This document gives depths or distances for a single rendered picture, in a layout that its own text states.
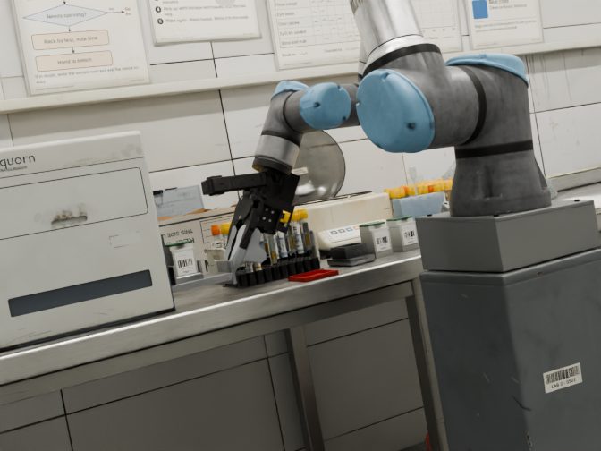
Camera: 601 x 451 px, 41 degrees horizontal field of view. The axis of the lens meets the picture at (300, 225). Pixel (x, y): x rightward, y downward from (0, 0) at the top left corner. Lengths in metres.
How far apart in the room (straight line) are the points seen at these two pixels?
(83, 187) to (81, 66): 0.73
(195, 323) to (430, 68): 0.54
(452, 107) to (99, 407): 1.19
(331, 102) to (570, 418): 0.61
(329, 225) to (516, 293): 0.71
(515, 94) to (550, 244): 0.22
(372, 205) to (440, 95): 0.72
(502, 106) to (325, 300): 0.46
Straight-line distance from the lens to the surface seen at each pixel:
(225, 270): 1.39
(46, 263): 1.27
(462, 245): 1.19
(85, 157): 1.29
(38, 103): 1.91
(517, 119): 1.20
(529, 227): 1.17
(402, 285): 1.50
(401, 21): 1.16
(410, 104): 1.08
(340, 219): 1.77
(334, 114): 1.33
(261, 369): 2.09
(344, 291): 1.40
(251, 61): 2.12
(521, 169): 1.19
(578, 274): 1.21
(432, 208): 1.70
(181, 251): 1.34
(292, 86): 1.44
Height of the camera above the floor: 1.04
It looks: 3 degrees down
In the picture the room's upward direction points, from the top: 10 degrees counter-clockwise
